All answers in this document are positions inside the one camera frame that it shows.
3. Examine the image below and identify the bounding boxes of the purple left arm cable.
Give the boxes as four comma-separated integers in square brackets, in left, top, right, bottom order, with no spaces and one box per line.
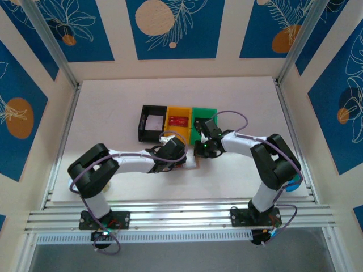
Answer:
[69,131,189,254]

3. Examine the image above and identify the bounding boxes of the aluminium table edge rail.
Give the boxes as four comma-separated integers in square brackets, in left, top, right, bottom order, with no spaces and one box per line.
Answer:
[274,79,318,203]
[41,83,83,210]

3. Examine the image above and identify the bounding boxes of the red VIP card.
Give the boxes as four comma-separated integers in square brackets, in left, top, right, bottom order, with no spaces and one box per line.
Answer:
[168,115,190,127]

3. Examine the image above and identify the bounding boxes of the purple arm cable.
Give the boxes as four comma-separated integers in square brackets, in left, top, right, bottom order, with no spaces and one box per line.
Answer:
[209,110,303,247]
[69,131,189,254]

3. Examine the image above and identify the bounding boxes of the green plastic bin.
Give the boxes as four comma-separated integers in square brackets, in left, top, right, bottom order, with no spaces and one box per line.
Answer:
[189,107,218,147]

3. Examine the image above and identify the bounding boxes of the black controller board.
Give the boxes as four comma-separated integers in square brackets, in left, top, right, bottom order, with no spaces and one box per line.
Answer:
[251,228,280,246]
[90,228,113,250]

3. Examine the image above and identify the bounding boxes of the yellow plastic bin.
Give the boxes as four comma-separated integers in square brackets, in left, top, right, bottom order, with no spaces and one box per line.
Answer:
[164,105,195,142]

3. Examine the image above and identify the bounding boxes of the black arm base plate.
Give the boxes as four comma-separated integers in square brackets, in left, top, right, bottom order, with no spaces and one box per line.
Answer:
[78,211,131,230]
[230,206,282,227]

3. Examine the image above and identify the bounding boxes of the blue plastic bowl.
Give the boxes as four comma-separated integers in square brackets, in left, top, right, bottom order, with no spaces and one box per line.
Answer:
[285,174,302,193]

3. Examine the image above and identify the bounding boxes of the white slotted cable duct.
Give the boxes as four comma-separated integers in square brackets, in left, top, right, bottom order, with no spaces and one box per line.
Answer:
[36,229,254,245]

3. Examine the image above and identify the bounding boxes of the aluminium frame post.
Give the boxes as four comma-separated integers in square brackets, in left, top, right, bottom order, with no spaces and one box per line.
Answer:
[275,0,331,86]
[20,0,82,88]

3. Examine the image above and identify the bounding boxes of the aluminium mounting beam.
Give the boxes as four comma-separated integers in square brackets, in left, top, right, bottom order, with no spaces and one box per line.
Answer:
[24,201,337,231]

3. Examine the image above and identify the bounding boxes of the black plastic bin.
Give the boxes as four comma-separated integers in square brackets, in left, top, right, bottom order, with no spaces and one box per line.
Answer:
[137,104,168,142]

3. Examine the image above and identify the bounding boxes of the blue floral wall poster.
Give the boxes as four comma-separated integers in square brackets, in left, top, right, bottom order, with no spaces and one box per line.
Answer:
[0,39,49,182]
[0,0,60,82]
[307,19,363,176]
[239,0,318,60]
[294,0,349,77]
[36,0,116,63]
[126,0,225,61]

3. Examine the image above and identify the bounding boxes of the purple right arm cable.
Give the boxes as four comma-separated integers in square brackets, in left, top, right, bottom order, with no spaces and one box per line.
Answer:
[209,110,303,247]

